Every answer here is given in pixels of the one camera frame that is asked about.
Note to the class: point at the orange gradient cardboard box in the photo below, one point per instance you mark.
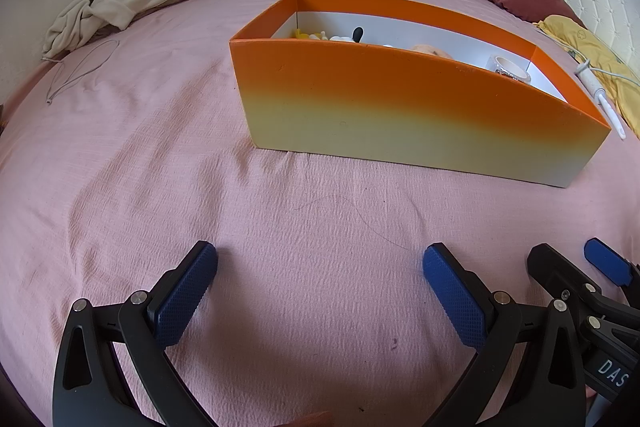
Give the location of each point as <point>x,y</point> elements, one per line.
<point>400,107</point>

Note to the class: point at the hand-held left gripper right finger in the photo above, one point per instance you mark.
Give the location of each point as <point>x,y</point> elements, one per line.
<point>452,297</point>

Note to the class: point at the white dog figure yellow base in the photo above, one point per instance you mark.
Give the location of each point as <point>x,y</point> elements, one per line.
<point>345,38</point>

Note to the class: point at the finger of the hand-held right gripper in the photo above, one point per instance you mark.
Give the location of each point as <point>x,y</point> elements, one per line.
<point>555,269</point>
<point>607,259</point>

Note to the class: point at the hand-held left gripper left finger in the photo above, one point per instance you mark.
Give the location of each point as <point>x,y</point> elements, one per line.
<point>185,292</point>

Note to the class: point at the clear tape roll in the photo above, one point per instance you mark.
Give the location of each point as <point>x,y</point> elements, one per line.
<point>507,68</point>

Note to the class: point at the white lint roller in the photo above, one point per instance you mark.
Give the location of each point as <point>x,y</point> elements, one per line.
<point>600,99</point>

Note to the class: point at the peach plush toy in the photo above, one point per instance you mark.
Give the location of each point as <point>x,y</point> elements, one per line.
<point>430,51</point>

